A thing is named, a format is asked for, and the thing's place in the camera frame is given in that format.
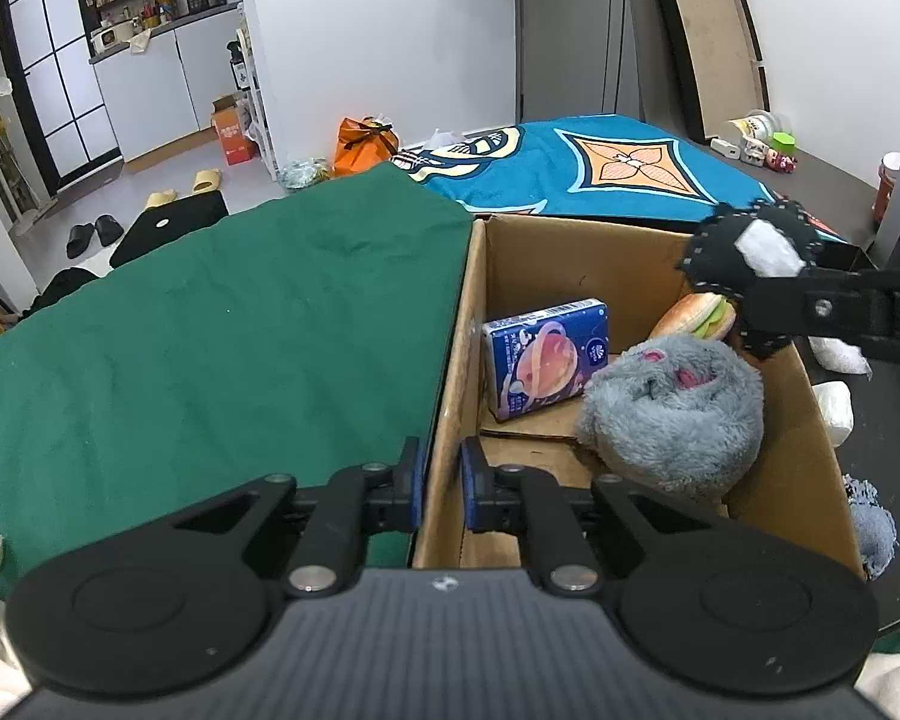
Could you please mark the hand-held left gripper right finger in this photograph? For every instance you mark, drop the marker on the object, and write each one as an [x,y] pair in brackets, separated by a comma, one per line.
[471,491]

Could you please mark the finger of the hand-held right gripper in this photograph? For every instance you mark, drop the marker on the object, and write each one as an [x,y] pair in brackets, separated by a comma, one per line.
[885,277]
[847,315]

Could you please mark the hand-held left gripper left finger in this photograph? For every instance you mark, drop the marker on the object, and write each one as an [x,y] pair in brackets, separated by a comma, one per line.
[414,484]

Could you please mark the clear bag of white stuffing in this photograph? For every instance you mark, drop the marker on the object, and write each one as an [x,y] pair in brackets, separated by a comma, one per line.
[840,356]

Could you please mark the blue tissue packet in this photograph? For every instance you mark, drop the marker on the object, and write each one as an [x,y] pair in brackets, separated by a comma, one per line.
[544,360]

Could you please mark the hamburger squishy toy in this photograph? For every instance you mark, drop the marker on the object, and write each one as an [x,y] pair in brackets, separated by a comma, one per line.
[694,315]

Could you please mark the grey fluffy plush toy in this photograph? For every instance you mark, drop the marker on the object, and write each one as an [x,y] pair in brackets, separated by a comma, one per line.
[667,420]

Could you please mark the brown cardboard box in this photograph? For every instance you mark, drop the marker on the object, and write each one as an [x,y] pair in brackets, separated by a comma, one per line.
[570,255]

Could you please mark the red paper cup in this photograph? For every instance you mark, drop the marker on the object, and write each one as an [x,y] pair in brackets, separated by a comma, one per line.
[888,191]

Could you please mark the red strawberry toys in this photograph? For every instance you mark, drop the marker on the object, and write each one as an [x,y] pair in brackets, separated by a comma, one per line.
[782,162]

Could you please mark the green toy cup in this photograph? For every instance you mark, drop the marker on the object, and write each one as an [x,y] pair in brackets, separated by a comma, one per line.
[783,142]

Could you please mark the white plastic jar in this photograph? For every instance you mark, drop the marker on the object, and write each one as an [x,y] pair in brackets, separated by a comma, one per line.
[757,127]

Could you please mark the white charger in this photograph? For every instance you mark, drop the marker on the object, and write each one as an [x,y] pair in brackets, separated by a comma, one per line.
[726,147]

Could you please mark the green cloth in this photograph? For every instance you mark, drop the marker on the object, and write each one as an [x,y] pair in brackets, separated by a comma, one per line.
[232,360]

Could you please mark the blue patterned blanket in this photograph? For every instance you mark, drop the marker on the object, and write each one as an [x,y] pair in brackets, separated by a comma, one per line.
[607,165]

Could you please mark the black framed brown board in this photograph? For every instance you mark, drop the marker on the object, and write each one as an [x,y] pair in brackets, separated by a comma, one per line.
[712,30]

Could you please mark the crumpled clear plastic bag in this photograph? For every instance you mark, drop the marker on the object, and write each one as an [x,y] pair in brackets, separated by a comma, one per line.
[304,172]

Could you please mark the orange bag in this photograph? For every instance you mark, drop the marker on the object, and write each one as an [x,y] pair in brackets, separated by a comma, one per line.
[364,150]

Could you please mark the white plastic bag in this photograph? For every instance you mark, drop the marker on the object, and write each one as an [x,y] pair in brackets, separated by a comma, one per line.
[444,139]

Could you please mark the yellow slipper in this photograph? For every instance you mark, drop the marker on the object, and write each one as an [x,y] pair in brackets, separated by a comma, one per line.
[160,199]
[207,181]

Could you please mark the orange cardboard box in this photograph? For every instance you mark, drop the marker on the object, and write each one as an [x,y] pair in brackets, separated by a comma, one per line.
[234,133]

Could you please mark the black slipper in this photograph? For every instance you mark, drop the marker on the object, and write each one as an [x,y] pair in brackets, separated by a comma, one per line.
[80,240]
[109,229]

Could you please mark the white rack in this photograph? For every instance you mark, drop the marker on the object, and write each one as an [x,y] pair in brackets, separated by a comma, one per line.
[255,105]

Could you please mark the white lower kitchen cabinet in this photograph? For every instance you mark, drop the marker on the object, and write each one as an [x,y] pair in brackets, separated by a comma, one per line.
[165,82]

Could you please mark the black framed glass door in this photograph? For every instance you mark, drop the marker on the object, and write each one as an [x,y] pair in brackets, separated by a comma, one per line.
[60,60]

